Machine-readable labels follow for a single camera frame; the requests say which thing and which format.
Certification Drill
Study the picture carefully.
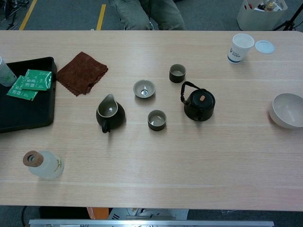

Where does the black teapot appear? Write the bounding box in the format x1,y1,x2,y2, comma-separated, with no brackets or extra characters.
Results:
180,81,216,122

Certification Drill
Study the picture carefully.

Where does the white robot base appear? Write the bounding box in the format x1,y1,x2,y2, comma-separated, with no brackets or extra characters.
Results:
107,208,189,220

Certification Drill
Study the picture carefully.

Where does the dark ceramic teacup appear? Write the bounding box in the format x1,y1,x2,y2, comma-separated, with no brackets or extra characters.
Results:
169,64,187,84
147,109,167,131

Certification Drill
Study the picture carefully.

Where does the grey tea bowl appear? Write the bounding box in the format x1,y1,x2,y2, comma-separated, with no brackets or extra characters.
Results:
133,79,156,99

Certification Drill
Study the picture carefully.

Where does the dark ceramic pitcher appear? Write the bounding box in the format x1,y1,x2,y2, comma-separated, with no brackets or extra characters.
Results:
96,94,126,134

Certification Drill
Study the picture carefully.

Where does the brown cloth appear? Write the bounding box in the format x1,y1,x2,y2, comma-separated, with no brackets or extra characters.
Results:
56,51,109,97

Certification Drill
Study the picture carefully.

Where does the person in grey trousers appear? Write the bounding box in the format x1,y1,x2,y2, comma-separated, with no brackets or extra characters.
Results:
108,0,186,31

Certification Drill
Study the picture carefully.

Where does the white paper cup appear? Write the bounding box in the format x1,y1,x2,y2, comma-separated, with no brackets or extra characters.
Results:
227,33,255,65

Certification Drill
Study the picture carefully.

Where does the orange plastic part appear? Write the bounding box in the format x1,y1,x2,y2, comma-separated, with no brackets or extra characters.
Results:
86,207,109,220

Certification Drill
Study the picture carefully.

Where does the frosted jar with wooden lid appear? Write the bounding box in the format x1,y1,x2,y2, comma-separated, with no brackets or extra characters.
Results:
22,150,65,180

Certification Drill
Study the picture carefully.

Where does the green tea packet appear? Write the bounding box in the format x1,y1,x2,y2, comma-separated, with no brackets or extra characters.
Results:
21,69,53,92
6,75,38,101

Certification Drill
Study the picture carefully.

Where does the black plastic tray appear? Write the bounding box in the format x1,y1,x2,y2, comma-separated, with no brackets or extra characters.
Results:
0,56,57,134

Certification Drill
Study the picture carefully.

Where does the beige bowl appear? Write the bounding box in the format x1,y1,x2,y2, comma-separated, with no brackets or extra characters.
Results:
269,93,303,130

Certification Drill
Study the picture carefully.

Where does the white storage bin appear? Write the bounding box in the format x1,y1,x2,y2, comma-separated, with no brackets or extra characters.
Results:
236,0,288,31

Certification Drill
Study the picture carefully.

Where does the white frosted bottle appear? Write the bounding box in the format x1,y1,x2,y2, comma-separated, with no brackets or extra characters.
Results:
0,56,18,87

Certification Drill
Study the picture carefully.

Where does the black tripod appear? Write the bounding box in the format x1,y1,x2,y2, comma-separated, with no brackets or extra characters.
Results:
272,4,303,31

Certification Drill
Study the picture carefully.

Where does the aluminium rail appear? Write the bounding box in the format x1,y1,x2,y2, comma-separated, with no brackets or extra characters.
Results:
28,219,275,227

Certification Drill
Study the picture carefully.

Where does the bundle of dark cables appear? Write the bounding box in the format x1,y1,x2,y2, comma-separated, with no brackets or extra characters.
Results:
0,0,30,30

